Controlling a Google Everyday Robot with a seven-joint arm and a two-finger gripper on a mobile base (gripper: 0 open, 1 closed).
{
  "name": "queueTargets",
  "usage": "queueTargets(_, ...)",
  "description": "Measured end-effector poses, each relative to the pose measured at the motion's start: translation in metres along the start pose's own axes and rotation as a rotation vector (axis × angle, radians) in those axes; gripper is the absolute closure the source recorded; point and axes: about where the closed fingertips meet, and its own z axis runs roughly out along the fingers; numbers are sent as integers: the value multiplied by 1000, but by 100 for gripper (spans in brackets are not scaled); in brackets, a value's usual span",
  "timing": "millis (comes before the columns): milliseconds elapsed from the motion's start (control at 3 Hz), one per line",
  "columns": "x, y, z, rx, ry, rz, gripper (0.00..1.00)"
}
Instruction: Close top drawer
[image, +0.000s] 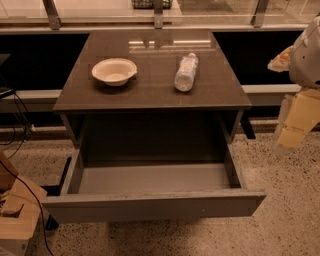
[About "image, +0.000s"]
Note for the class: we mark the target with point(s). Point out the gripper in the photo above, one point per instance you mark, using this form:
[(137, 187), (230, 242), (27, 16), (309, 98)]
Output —
[(306, 63)]

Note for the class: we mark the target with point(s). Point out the grey top drawer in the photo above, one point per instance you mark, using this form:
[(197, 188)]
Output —
[(139, 191)]

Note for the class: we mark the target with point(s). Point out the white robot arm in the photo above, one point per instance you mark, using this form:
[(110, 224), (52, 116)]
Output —
[(304, 67)]

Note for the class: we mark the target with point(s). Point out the dark grey drawer cabinet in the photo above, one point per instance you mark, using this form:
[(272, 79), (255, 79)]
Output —
[(157, 54)]

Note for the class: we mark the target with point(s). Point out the clear plastic water bottle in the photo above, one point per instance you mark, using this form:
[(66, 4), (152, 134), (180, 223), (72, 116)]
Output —
[(184, 78)]

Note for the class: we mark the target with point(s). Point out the white paper bowl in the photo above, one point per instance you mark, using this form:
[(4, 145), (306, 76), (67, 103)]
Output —
[(114, 71)]

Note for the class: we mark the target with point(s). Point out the brown cardboard box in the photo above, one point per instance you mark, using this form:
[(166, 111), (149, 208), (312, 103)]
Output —
[(19, 209)]

